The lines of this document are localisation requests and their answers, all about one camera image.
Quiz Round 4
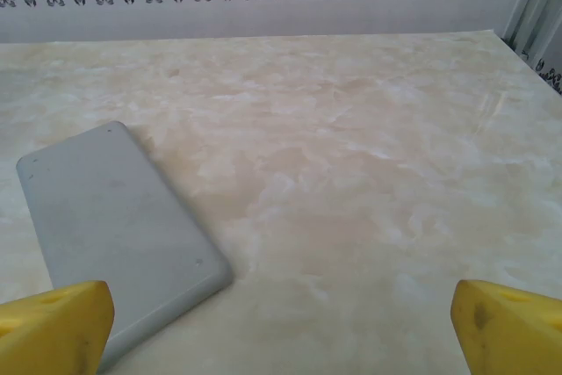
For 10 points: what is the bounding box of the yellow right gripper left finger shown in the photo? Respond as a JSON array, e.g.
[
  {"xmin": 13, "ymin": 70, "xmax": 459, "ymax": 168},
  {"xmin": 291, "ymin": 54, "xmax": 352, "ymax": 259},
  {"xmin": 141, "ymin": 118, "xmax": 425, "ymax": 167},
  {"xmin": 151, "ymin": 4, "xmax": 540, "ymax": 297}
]
[{"xmin": 0, "ymin": 279, "xmax": 116, "ymax": 375}]

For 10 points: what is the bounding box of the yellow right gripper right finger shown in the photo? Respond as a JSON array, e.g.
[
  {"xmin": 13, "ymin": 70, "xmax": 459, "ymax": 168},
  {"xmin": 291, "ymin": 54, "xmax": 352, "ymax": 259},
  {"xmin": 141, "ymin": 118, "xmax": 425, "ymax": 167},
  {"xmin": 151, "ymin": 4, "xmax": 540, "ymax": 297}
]
[{"xmin": 451, "ymin": 278, "xmax": 562, "ymax": 375}]

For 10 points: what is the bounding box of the grey flat rectangular slab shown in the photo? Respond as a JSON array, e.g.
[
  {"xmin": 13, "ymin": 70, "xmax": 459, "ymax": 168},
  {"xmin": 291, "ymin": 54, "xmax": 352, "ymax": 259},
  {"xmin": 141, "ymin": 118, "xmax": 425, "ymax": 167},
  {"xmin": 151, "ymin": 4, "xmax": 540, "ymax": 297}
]
[{"xmin": 16, "ymin": 120, "xmax": 234, "ymax": 373}]

